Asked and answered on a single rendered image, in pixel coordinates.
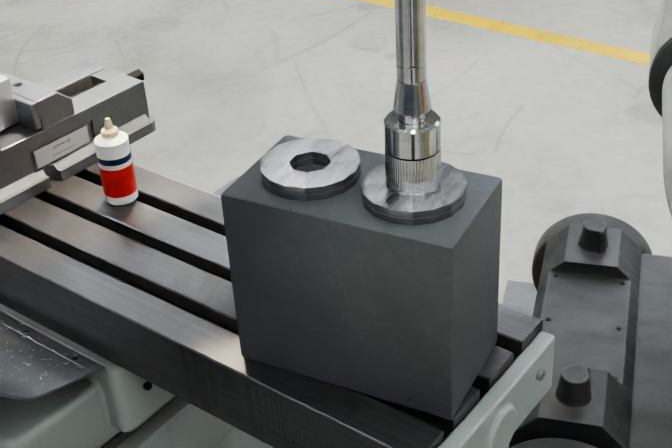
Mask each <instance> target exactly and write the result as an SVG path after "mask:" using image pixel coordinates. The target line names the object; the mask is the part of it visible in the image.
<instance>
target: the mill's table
mask: <svg viewBox="0 0 672 448"><path fill-rule="evenodd" d="M133 166H134V171H135V177H136V183H137V189H138V197H137V198H136V199H135V200H134V201H133V202H131V203H129V204H126V205H121V206H116V205H112V204H109V203H108V202H106V200H105V195H104V191H103V186H102V181H101V176H100V171H99V166H98V162H97V163H95V164H93V165H92V166H90V167H88V168H86V169H84V170H82V171H80V172H79V173H77V174H75V175H73V176H71V177H69V178H68V179H66V180H64V181H62V180H59V179H57V178H54V179H50V180H51V185H52V187H51V188H49V189H47V190H45V191H44V192H42V193H40V194H38V195H36V196H34V197H32V198H31V199H29V200H27V201H25V202H23V203H21V204H20V205H18V206H16V207H14V208H12V209H10V210H8V211H7V212H5V213H3V214H1V215H0V303H1V304H3V305H5V306H7V307H9V308H11V309H12V310H14V311H16V312H18V313H20V314H22V315H24V316H26V317H28V318H29V319H31V320H33V321H35V322H37V323H39V324H41V325H43V326H45V327H46V328H48V329H50V330H52V331H54V332H56V333H58V334H60V335H62V336H63V337H65V338H67V339H69V340H71V341H73V342H75V343H77V344H79V345H81V346H82V347H84V348H86V349H88V350H90V351H92V352H94V353H96V354H98V355H99V356H101V357H103V358H105V359H107V360H109V361H111V362H113V363H115V364H116V365H118V366H120V367H122V368H124V369H126V370H128V371H130V372H132V373H133V374H135V375H137V376H139V377H141V378H143V379H145V380H147V381H149V382H150V383H152V384H154V385H156V386H158V387H160V388H162V389H164V390H166V391H168V392H169V393H171V394H173V395H175V396H177V397H179V398H181V399H183V400H185V401H186V402H188V403H190V404H192V405H194V406H196V407H198V408H200V409H202V410H203V411H205V412H207V413H209V414H211V415H213V416H215V417H217V418H219V419H220V420H222V421H224V422H226V423H228V424H230V425H232V426H234V427H236V428H237V429H239V430H241V431H243V432H245V433H247V434H249V435H251V436H253V437H254V438H256V439H258V440H260V441H262V442H264V443H266V444H268V445H270V446H272V447H273V448H507V446H508V444H509V443H510V441H511V439H512V436H513V434H514V432H515V431H516V430H517V428H518V427H519V426H520V425H521V423H522V422H523V421H524V420H525V419H526V417H527V416H528V415H529V414H530V412H531V411H532V410H533V409H534V407H535V406H536V405H537V404H538V403H539V401H540V400H541V399H542V398H543V396H544V395H545V394H546V393H547V392H548V390H549V389H550V388H551V386H552V372H553V357H554V343H555V337H554V336H553V335H551V334H549V333H546V332H543V331H542V325H543V320H542V319H539V318H536V317H534V316H531V315H528V314H526V313H523V312H520V311H518V310H515V309H513V308H510V307H507V306H505V305H502V304H499V303H498V325H497V342H496V344H495V345H494V347H493V349H492V351H491V352H490V354H489V356H488V358H487V359H486V361H485V363H484V365H483V367H482V368H481V370H480V372H479V374H478V375H477V377H476V379H475V381H474V382H473V384H472V386H471V388H470V389H469V391H468V393H467V395H466V396H465V398H464V400H463V402H462V403H461V405H460V407H459V409H458V410H457V412H456V414H455V416H454V417H453V419H446V418H442V417H439V416H436V415H433V414H429V413H426V412H423V411H419V410H416V409H413V408H410V407H406V406H403V405H400V404H396V403H393V402H390V401H387V400H383V399H380V398H377V397H373V396H370V395H367V394H364V393H360V392H357V391H354V390H350V389H347V388H344V387H341V386H337V385H334V384H331V383H327V382H324V381H321V380H317V379H314V378H311V377H308V376H304V375H301V374H298V373H294V372H291V371H288V370H285V369H281V368H278V367H275V366H271V365H268V364H265V363H262V362H258V361H255V360H252V359H248V358H245V357H243V356H242V355H241V348H240V341H239V333H238V325H237V318H236V310H235V302H234V295H233V287H232V279H231V272H230V264H229V257H228V249H227V241H226V234H225V226H224V218H223V211H222V203H221V198H220V197H217V196H214V195H212V194H209V193H206V192H204V191H201V190H199V189H196V188H193V187H191V186H188V185H185V184H183V183H180V182H177V181H175V180H172V179H170V178H167V177H164V176H162V175H159V174H156V173H154V172H151V171H148V170H146V169H143V168H140V167H138V166H135V165H133Z"/></svg>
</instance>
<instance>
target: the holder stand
mask: <svg viewBox="0 0 672 448"><path fill-rule="evenodd" d="M221 203H222V211H223V218H224V226H225V234H226V241H227V249H228V257H229V264H230V272H231V279H232V287H233V295H234V302H235V310H236V318H237V325H238V333H239V341H240V348H241V355H242V356H243V357H245V358H248V359H252V360H255V361H258V362H262V363H265V364H268V365H271V366H275V367H278V368H281V369H285V370H288V371H291V372H294V373H298V374H301V375H304V376H308V377H311V378H314V379H317V380H321V381H324V382H327V383H331V384H334V385H337V386H341V387H344V388H347V389H350V390H354V391H357V392H360V393H364V394H367V395H370V396H373V397H377V398H380V399H383V400H387V401H390V402H393V403H396V404H400V405H403V406H406V407H410V408H413V409H416V410H419V411H423V412H426V413H429V414H433V415H436V416H439V417H442V418H446V419H453V417H454V416H455V414H456V412H457V410H458V409H459V407H460V405H461V403H462V402H463V400H464V398H465V396H466V395H467V393H468V391H469V389H470V388H471V386H472V384H473V382H474V381H475V379H476V377H477V375H478V374H479V372H480V370H481V368H482V367H483V365H484V363H485V361H486V359H487V358H488V356H489V354H490V352H491V351H492V349H493V347H494V345H495V344H496V342H497V325H498V295H499V266H500V236H501V207H502V179H501V178H500V177H495V176H490V175H485V174H481V173H476V172H471V171H466V170H461V169H456V168H455V167H454V166H452V165H451V164H448V163H445V162H442V161H441V186H440V187H439V189H438V190H437V191H435V192H434V193H432V194H430V195H427V196H423V197H416V198H409V197H402V196H399V195H396V194H394V193H392V192H391V191H389V190H388V188H387V187H386V177H385V154H381V153H376V152H371V151H366V150H361V149H356V148H352V147H351V146H350V145H349V144H347V143H344V142H341V141H338V140H335V139H329V138H317V137H312V138H301V137H296V136H291V135H285V136H284V137H282V138H281V139H280V140H279V141H278V142H277V143H276V144H275V145H274V146H273V147H272V148H271V149H269V150H268V151H267V152H266V153H265V154H264V155H263V156H262V157H261V158H260V159H259V160H257V161H256V162H255V163H254V164H253V165H252V166H251V167H250V168H249V169H248V170H247V171H246V172H244V173H243V174H242V175H241V176H240V177H239V178H238V179H237V180H236V181H235V182H234V183H233V184H231V185H230V186H229V187H228V188H227V189H226V190H225V191H224V192H223V193H222V194H221Z"/></svg>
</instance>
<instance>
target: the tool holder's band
mask: <svg viewBox="0 0 672 448"><path fill-rule="evenodd" d="M440 131H441V117H440V116H439V114H438V113H436V112H435V111H433V110H432V109H431V110H430V111H429V112H427V113H426V119H425V120H424V121H423V122H421V123H417V124H406V123H403V122H401V121H400V120H399V119H398V113H396V112H395V111H394V110H392V111H391V112H390V113H388V114H387V115H386V116H385V118H384V132H385V134H386V135H387V136H388V137H390V138H392V139H394V140H397V141H401V142H422V141H426V140H429V139H432V138H434V137H435V136H437V135H438V134H439V133H440Z"/></svg>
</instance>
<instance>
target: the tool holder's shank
mask: <svg viewBox="0 0 672 448"><path fill-rule="evenodd" d="M394 3H395V41H396V85H395V93H394V100H393V110H394V111H395V112H396V113H398V119H399V120H400V121H401V122H403V123H406V124H417V123H421V122H423V121H424V120H425V119H426V113H427V112H429V111H430V110H431V108H432V106H431V100H430V94H429V89H428V83H427V71H426V0H394Z"/></svg>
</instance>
